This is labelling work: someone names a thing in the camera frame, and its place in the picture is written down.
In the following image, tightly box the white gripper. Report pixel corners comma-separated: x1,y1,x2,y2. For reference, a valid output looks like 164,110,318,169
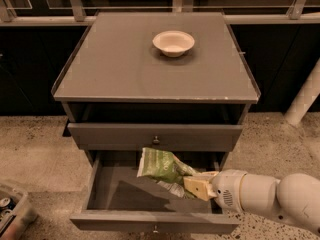
183,169,247,212

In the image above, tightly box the grey open middle drawer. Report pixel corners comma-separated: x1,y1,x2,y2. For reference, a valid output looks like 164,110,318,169
70,151,239,235

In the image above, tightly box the white bowl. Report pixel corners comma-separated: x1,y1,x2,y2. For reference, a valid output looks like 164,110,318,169
152,31,195,58

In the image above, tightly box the grey drawer cabinet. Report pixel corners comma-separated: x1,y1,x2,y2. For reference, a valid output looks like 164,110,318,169
50,11,261,236

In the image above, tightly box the white diagonal pole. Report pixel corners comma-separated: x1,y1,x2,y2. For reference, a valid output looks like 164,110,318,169
284,58,320,126

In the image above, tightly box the brass middle drawer knob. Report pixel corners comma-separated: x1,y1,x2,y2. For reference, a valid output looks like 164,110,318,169
152,225,159,234

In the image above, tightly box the green jalapeno chip bag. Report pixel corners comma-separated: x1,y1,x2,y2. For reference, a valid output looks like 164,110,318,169
137,147,197,199

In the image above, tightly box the grey top drawer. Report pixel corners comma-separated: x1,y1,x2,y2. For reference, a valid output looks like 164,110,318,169
68,123,242,152

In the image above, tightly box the brass top drawer knob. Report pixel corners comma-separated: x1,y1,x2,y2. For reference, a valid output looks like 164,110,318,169
152,136,160,145

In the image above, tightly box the brass drawer knob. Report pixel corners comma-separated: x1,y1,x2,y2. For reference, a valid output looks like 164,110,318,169
152,225,159,234
152,136,160,145

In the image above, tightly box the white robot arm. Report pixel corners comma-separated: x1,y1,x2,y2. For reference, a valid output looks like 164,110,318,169
183,170,320,236

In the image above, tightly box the clear plastic bin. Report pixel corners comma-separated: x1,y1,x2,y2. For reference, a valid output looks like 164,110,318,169
0,180,38,240

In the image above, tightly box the metal can in bin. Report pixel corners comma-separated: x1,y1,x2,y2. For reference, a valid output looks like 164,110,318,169
0,197,11,209

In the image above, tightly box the metal railing frame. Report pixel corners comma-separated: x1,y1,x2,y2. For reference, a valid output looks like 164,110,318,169
0,0,320,26

